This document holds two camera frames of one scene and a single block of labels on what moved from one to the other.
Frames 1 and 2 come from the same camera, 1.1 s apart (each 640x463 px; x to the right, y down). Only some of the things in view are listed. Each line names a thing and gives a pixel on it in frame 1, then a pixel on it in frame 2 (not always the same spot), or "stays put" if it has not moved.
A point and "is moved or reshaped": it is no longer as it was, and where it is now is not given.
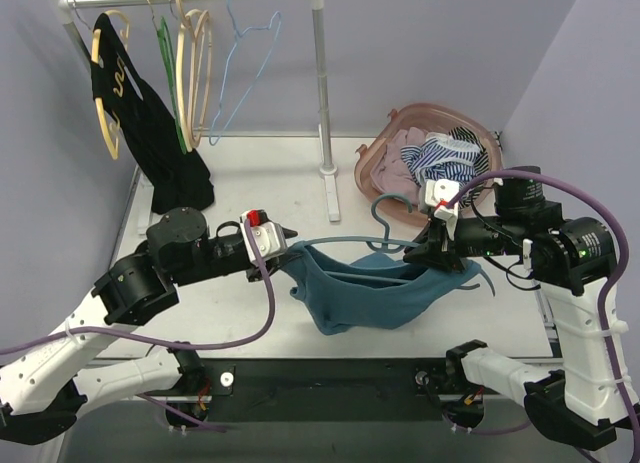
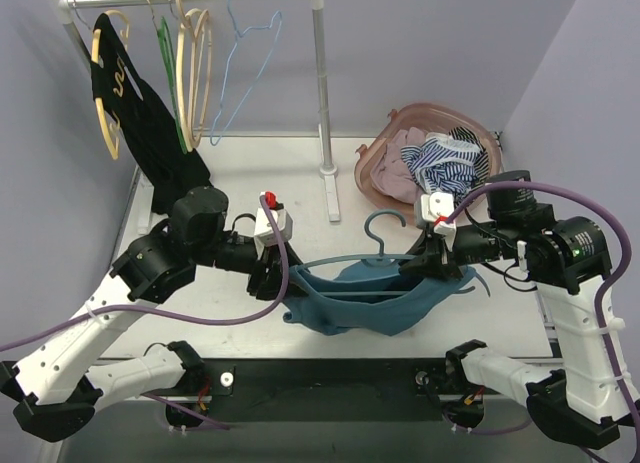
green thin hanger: x=163 y=31 stays put
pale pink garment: x=393 y=173 stays put
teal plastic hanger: x=383 y=245 → x=380 y=256
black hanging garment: x=147 y=120 stays put
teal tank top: x=373 y=292 is moved or reshaped
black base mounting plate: x=331 y=390 stays put
